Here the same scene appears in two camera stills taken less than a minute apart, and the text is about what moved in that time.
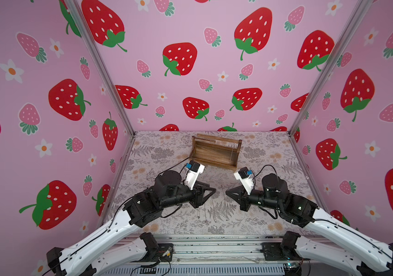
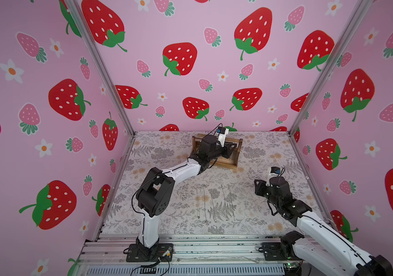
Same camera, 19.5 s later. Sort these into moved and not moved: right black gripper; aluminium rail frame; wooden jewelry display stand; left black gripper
Moved: right black gripper; left black gripper
Not moved: wooden jewelry display stand; aluminium rail frame
